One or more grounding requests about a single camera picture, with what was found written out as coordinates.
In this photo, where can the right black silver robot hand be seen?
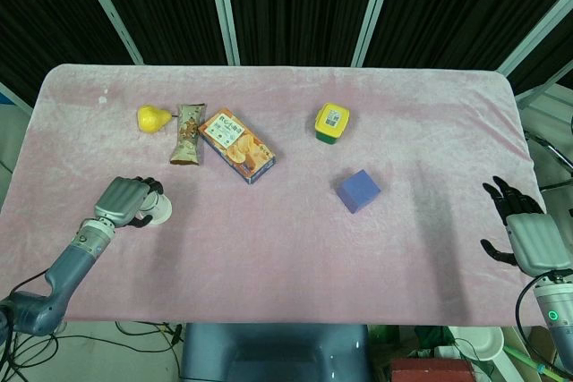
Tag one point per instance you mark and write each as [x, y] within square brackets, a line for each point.
[537, 239]

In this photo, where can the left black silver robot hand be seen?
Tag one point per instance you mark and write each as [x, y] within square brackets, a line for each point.
[118, 198]

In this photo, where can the white paper cup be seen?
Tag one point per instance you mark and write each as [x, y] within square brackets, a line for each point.
[156, 209]

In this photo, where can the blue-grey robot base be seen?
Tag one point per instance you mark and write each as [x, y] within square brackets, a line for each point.
[268, 355]

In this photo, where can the yellow toy pear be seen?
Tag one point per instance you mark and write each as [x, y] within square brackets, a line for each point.
[150, 119]

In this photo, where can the brown snack bar wrapper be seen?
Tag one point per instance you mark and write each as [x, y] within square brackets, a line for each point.
[188, 136]

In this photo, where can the brown cardboard box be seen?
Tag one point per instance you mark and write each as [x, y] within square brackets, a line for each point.
[539, 342]

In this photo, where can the white plastic bowl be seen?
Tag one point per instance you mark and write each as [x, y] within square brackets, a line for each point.
[479, 342]

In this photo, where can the orange chips box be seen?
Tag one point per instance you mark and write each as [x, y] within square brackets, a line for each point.
[237, 145]

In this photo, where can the red box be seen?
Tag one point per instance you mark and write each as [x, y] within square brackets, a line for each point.
[430, 370]

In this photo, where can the pink velvet tablecloth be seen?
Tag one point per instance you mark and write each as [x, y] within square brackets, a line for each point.
[286, 243]

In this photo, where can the black pleated screen panel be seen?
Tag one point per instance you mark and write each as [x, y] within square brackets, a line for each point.
[45, 19]
[170, 6]
[555, 55]
[447, 6]
[300, 6]

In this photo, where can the purple foam cube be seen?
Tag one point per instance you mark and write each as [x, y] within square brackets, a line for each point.
[358, 189]

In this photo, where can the yellow green lidded container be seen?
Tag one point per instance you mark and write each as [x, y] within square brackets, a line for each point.
[331, 118]

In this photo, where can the chrome chair frame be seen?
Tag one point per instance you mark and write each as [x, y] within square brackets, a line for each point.
[553, 147]

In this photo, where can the white screen frame post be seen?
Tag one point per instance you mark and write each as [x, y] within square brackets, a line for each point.
[537, 31]
[222, 6]
[107, 6]
[370, 6]

